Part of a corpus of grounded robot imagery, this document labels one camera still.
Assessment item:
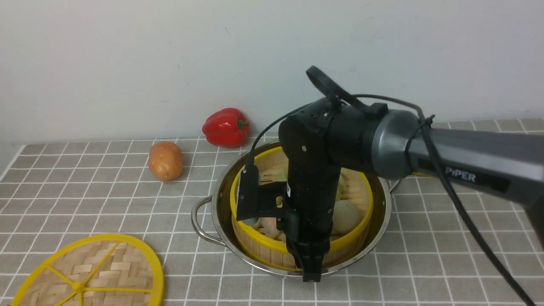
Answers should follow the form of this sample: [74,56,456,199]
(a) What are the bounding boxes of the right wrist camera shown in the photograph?
[236,164,287,227]

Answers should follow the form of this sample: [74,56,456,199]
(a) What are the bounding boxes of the yellow bamboo steamer basket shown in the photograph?
[230,147,374,271]

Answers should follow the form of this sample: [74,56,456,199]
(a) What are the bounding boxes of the yellow bamboo steamer lid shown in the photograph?
[11,234,165,306]

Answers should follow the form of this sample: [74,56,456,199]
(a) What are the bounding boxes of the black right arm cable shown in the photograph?
[246,66,537,306]

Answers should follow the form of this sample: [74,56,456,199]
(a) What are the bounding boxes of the red bell pepper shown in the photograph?
[202,107,250,148]

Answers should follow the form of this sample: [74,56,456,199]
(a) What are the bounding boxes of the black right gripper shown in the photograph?
[278,164,340,283]

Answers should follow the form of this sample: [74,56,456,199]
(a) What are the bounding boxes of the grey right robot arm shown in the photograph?
[278,98,544,282]

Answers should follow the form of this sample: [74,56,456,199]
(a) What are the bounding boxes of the brown potato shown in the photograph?
[148,141,183,182]

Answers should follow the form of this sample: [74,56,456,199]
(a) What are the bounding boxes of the stainless steel pot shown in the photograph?
[191,152,393,279]

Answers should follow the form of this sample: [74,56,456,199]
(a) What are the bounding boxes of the grey checked tablecloth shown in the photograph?
[0,136,523,306]

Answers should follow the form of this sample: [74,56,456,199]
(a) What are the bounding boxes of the pale steamed bun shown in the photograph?
[332,200,363,235]

